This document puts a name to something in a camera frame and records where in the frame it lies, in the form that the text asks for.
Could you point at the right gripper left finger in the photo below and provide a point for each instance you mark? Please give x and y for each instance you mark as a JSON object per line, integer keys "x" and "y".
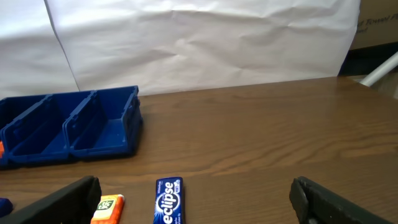
{"x": 62, "y": 205}

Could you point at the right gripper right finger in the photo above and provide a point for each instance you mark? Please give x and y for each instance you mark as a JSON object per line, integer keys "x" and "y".
{"x": 323, "y": 207}

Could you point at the orange candy box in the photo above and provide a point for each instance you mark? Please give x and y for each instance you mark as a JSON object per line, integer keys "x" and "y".
{"x": 1, "y": 149}
{"x": 110, "y": 209}

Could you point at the blue candy pack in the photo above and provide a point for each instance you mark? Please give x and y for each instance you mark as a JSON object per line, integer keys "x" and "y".
{"x": 169, "y": 202}
{"x": 4, "y": 207}

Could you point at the blue tray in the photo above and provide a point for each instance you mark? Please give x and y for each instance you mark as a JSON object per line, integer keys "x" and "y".
{"x": 102, "y": 137}

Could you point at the white pipe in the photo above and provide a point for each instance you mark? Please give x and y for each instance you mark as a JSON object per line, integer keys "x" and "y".
{"x": 381, "y": 70}

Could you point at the cardboard box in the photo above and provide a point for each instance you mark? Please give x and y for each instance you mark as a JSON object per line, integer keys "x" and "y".
{"x": 379, "y": 18}

